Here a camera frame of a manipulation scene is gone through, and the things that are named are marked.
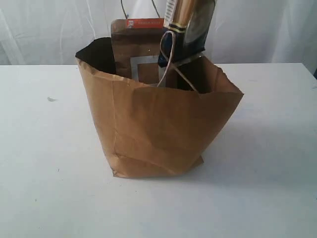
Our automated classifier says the brown paper bag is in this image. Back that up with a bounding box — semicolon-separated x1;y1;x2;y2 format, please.
75;31;243;178

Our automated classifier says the brown kraft standup pouch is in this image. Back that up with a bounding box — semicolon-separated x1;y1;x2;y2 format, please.
111;18;177;89

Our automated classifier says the spaghetti packet dark blue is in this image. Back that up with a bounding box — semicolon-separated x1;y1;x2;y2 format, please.
163;0;215;62

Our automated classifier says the small paper scrap on table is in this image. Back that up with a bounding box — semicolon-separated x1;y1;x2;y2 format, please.
47;97;57;102

